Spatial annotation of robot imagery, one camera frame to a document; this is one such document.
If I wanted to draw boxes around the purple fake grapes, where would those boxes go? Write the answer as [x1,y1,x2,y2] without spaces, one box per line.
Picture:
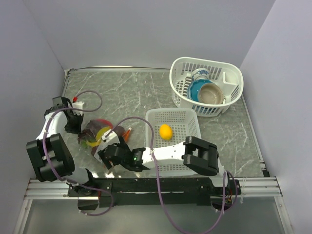
[78,119,108,144]

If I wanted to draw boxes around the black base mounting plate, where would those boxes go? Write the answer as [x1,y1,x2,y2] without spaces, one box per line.
[68,177,242,211]

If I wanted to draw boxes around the white perforated rectangular basket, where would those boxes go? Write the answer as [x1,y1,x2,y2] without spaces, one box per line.
[145,108,201,177]

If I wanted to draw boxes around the yellow fake lemon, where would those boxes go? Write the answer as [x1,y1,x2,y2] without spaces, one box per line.
[159,124,173,140]

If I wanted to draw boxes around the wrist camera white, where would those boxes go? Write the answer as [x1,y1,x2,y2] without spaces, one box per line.
[72,101,86,116]
[99,130,120,149]

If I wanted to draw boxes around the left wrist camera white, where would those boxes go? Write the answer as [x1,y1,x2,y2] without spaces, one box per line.
[72,101,86,116]

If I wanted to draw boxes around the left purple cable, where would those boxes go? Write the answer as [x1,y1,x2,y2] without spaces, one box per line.
[42,90,115,217]

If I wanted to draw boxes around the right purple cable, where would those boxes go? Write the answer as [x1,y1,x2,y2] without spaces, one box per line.
[107,117,239,232]

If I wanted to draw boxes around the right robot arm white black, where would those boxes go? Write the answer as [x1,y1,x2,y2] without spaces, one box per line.
[94,136,231,194]

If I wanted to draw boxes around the blue white porcelain cup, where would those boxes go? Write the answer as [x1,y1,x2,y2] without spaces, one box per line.
[191,68,210,81]

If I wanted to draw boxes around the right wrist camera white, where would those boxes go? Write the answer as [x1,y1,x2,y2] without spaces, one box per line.
[99,130,120,149]

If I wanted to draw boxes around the aluminium frame rail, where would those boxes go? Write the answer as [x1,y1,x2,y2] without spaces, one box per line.
[24,177,282,200]

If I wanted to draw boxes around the yellow fake banana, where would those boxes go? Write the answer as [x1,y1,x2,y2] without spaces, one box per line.
[86,126,111,148]

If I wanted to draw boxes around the green fake lettuce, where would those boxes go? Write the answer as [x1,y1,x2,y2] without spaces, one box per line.
[81,141,89,149]

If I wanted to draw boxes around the purple cable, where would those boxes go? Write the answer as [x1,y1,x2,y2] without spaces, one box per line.
[42,90,115,217]
[107,117,239,232]

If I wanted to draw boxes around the teal bowl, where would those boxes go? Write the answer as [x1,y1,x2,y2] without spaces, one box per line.
[187,79,212,102]

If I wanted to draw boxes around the white oval dish rack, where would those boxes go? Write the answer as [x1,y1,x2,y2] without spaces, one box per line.
[169,57,244,117]

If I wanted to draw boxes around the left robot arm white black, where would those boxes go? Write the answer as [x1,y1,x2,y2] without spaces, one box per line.
[26,97,97,196]

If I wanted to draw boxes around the beige bowl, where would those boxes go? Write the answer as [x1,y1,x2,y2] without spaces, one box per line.
[198,83,224,105]

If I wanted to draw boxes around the clear zip top bag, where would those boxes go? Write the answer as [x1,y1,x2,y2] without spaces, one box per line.
[78,118,131,169]

